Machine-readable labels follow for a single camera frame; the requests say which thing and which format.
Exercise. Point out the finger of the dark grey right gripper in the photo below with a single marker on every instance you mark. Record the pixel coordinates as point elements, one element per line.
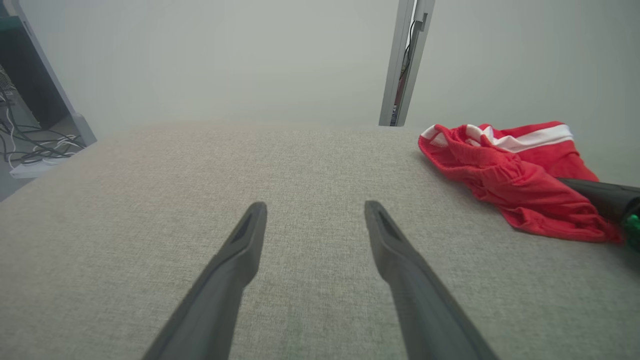
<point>607,197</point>

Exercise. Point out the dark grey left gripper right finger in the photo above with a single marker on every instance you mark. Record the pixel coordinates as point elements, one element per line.
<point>415,300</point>

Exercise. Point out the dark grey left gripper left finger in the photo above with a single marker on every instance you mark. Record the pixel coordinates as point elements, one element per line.
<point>225,290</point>

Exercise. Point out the red white sports shorts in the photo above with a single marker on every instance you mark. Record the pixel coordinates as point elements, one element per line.
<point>515,185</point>

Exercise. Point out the white power strip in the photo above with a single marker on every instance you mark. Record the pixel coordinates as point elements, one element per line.
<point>37,167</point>

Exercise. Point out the grey metal post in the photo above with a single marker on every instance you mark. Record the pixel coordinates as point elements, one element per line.
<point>405,60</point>

